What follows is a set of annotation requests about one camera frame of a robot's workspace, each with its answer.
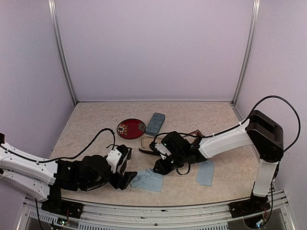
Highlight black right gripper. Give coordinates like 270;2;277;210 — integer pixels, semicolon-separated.
153;151;186;176

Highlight light blue cleaning cloth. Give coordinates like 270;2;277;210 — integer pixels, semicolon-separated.
130;169;164;192

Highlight black glasses case beige lining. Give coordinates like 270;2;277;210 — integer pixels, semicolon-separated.
138;136;160;156

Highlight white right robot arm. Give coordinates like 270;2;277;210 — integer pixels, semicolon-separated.
149;110;284;213

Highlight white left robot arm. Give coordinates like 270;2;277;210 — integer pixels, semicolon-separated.
0;134;137;213

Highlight brown tinted sunglasses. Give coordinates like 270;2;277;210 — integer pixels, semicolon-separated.
183;129;203;138

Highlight folded blue cloth pouch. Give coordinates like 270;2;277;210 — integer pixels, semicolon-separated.
196;160;214;186

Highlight blue-grey hard glasses case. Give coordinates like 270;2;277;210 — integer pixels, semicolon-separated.
145;113;165;136

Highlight red floral plate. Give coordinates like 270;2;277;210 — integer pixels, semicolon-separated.
117;118;146;139

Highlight black frame sunglasses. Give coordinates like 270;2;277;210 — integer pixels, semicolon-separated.
111;145;132;172

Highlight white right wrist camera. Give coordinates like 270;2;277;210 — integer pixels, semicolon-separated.
149;141;170;160

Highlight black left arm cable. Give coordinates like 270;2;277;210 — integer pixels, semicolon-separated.
0;128;117;166

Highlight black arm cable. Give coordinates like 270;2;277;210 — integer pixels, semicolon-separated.
152;95;301;175
0;128;117;166

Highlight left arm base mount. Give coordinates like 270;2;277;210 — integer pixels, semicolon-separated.
41;186;83;219

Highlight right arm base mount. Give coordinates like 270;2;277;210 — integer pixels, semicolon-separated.
228;193;271;218

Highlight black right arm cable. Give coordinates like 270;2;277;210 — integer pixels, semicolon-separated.
152;95;301;175

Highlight right metal corner post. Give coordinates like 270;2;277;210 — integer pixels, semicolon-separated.
232;0;261;107

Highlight metal corner post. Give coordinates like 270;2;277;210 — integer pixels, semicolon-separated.
48;0;79;107
232;0;261;107

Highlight left metal corner post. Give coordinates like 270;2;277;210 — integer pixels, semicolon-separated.
48;0;79;107

